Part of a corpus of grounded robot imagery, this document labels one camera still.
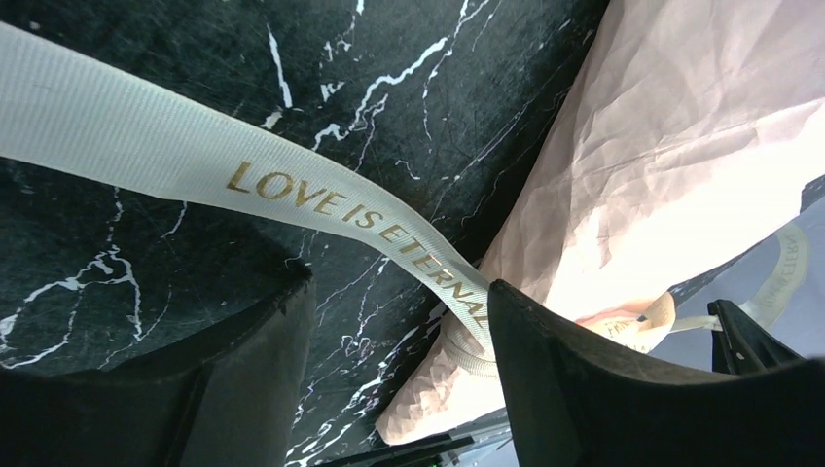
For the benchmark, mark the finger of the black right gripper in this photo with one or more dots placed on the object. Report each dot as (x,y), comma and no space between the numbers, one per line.
(742,346)

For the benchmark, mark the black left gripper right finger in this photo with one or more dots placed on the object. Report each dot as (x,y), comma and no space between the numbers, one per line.
(575,398)

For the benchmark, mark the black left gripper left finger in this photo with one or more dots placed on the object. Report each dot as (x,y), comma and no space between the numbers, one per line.
(224,396)

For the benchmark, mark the pink wrapping paper sheet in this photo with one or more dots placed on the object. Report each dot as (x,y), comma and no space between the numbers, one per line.
(688,136)

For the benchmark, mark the beige printed ribbon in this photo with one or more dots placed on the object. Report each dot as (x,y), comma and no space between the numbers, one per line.
(74,114)

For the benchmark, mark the aluminium rail frame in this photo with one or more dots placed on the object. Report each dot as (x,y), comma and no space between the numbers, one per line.
(437,450)

